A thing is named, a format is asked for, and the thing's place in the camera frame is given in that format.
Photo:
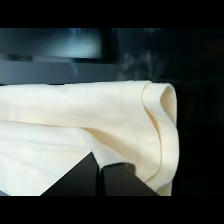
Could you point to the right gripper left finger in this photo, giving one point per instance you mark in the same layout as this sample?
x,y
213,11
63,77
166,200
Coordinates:
x,y
79,180

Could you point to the cream T-shirt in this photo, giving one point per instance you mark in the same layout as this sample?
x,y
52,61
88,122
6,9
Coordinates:
x,y
83,113

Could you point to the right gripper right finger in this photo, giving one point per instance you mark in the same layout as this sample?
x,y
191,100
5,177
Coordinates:
x,y
123,183

